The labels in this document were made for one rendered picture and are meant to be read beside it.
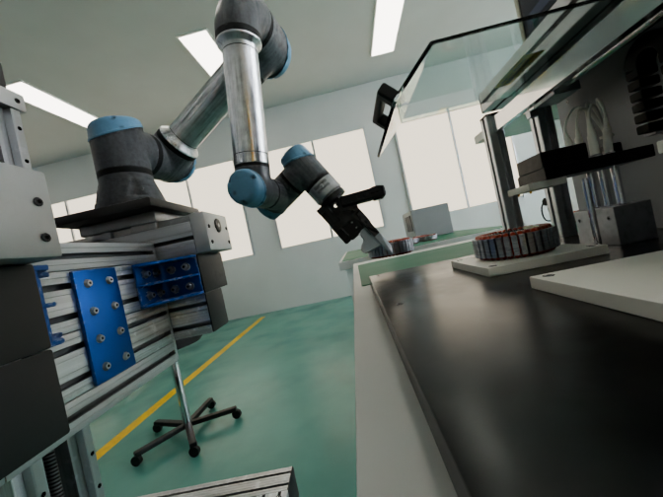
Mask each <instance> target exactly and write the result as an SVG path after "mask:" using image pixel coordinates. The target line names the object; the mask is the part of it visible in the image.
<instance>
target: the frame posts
mask: <svg viewBox="0 0 663 497"><path fill-rule="evenodd" d="M497 113H498V111H497V112H493V113H489V114H486V115H485V116H484V117H483V118H482V119H481V120H480V125H481V130H482V135H483V139H484V144H485V149H486V153H487V157H488V162H489V167H490V171H491V176H492V181H493V185H494V190H495V195H496V199H497V204H498V209H499V213H500V218H501V223H502V228H503V230H506V231H507V230H508V229H512V231H513V228H518V227H524V222H523V217H522V213H521V208H520V203H519V199H518V195H514V196H510V197H509V196H508V192H507V191H508V190H511V189H514V188H516V184H515V180H514V176H513V171H512V167H511V162H510V157H509V152H508V148H507V143H506V138H505V134H504V129H502V130H500V131H499V132H497V133H495V132H493V127H492V122H491V119H492V118H493V117H494V116H495V115H496V114H497ZM538 113H539V115H538V116H536V117H535V118H531V119H530V124H531V129H532V134H533V138H534V143H535V148H536V152H537V154H539V153H541V152H546V151H549V150H553V149H558V148H559V144H558V139H557V134H556V130H555V125H554V120H553V112H552V107H551V106H545V107H541V108H538ZM545 195H546V200H547V204H548V208H549V213H550V218H551V222H552V225H556V228H557V233H558V237H559V238H565V237H569V236H574V235H578V233H577V228H576V223H575V219H574V214H573V209H572V204H571V200H570V195H569V190H568V186H567V183H564V184H560V185H556V186H553V187H549V188H545Z"/></svg>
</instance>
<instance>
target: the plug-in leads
mask: <svg viewBox="0 0 663 497"><path fill-rule="evenodd" d="M595 102H596V104H595V105H594V104H591V103H589V102H587V103H586V104H585V107H582V106H575V107H574V108H573V109H572V110H571V111H570V112H569V114H568V115H567V117H566V120H565V123H564V126H563V135H564V139H565V140H564V144H565V147H566V146H571V145H573V142H572V139H571V138H570V137H569V135H568V133H567V131H566V126H567V122H568V120H569V117H570V115H571V114H572V112H573V111H574V110H575V109H577V108H579V110H578V113H577V114H576V119H575V139H574V141H575V144H580V143H584V142H583V137H582V136H581V134H580V130H579V126H578V120H579V114H580V112H581V111H582V110H583V111H585V115H586V124H587V141H588V146H589V151H590V156H592V155H596V156H601V155H605V154H607V153H608V152H610V151H614V150H615V152H619V151H622V150H623V147H622V143H621V142H616V143H614V142H613V138H612V136H614V135H615V134H614V133H612V129H611V126H610V123H609V118H608V116H607V112H606V109H605V106H604V104H603V103H602V101H601V100H600V99H599V98H596V100H595ZM588 106H589V107H588ZM591 108H592V110H593V111H594V112H595V113H594V112H593V111H592V110H591ZM602 111H603V112H602ZM591 117H592V119H593V120H594V121H595V122H596V123H597V125H598V126H599V128H600V129H601V131H602V133H603V136H601V137H599V138H600V140H601V139H603V147H601V148H600V147H599V143H598V138H597V134H596V129H594V127H593V124H592V121H591ZM590 156H589V157H590Z"/></svg>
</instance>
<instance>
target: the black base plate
mask: <svg viewBox="0 0 663 497"><path fill-rule="evenodd" d="M657 233H658V238H656V239H651V240H646V241H641V242H636V243H631V244H626V245H621V246H608V248H609V253H606V254H601V255H596V256H591V257H587V258H582V259H577V260H572V261H568V262H563V263H558V264H553V265H548V266H543V267H538V268H533V269H528V270H523V271H518V272H513V273H508V274H503V275H498V276H493V277H487V276H483V275H479V274H476V273H472V272H469V271H465V270H461V269H457V268H453V267H452V263H451V261H453V260H458V259H463V258H468V257H472V256H475V255H474V254H473V255H468V256H464V257H459V258H454V259H449V260H444V261H440V262H435V263H430V264H425V265H420V266H416V267H412V268H407V269H402V270H397V271H392V272H388V273H383V274H378V275H373V276H369V279H370V283H371V287H372V289H373V292H374V294H375V296H376V299H377V301H378V304H379V306H380V309H381V311H382V313H383V316H384V318H385V321H386V323H387V326H388V328H389V330H390V333H391V335H392V337H393V339H394V342H395V344H396V346H397V349H398V351H399V354H400V356H401V359H402V361H403V363H404V366H405V370H406V372H407V375H408V377H409V380H410V382H411V384H412V387H413V389H414V392H415V394H416V397H417V399H418V401H419V404H420V406H421V409H422V411H423V414H424V416H425V418H426V421H427V423H428V426H429V428H430V431H431V433H432V435H433V438H434V440H435V443H436V445H437V448H438V450H439V452H440V455H441V457H442V460H443V462H444V464H445V466H446V468H447V471H448V473H449V476H450V478H451V481H452V483H453V485H454V488H455V490H456V493H457V495H458V497H663V321H659V320H655V319H648V318H644V317H640V316H637V315H633V314H629V313H625V312H621V311H617V310H613V309H610V308H606V307H602V306H598V305H594V304H590V303H586V302H583V301H579V300H575V299H571V298H567V297H563V296H560V295H557V294H553V293H549V292H545V291H541V290H537V289H533V288H532V287H531V282H530V277H531V276H536V275H541V274H546V273H551V272H556V271H561V270H565V269H570V268H575V267H580V266H585V265H590V264H595V263H600V262H605V261H610V260H615V259H620V258H625V257H630V256H635V255H640V254H645V253H650V252H655V251H660V250H663V228H657Z"/></svg>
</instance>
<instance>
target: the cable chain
mask: <svg viewBox="0 0 663 497"><path fill-rule="evenodd" d="M657 53H658V59H659V62H660V63H663V28H660V29H656V30H652V31H649V32H647V33H645V34H644V35H642V36H640V37H639V38H638V39H637V40H636V41H635V42H634V43H633V45H632V46H631V48H630V49H629V51H628V53H627V55H626V60H625V66H624V68H625V73H627V74H626V81H627V82H631V81H634V82H632V83H630V84H629V85H627V89H628V92H629V93H633V92H636V93H634V94H632V95H631V96H629V98H630V102H631V103H632V104H634V103H638V102H640V103H638V104H636V105H634V106H633V107H632V113H633V114H636V113H640V112H643V113H642V114H639V115H637V116H635V117H634V122H635V124H641V123H645V122H648V123H645V124H643V125H640V126H638V127H636V132H637V135H642V134H645V135H643V136H644V137H648V136H652V135H657V134H661V133H663V119H661V120H657V119H659V118H662V117H663V107H662V108H658V107H661V106H663V97H659V98H655V97H657V96H659V95H661V94H662V93H663V90H662V86H655V87H652V86H654V85H656V84H658V83H660V76H659V74H656V75H652V74H654V73H655V72H657V71H658V66H657V63H656V56H657ZM650 75H652V76H650ZM635 80H636V81H635ZM650 87H651V88H650ZM653 98H654V99H653ZM656 108H657V109H656ZM654 120H656V121H654ZM649 121H652V122H649ZM646 133H648V134H646Z"/></svg>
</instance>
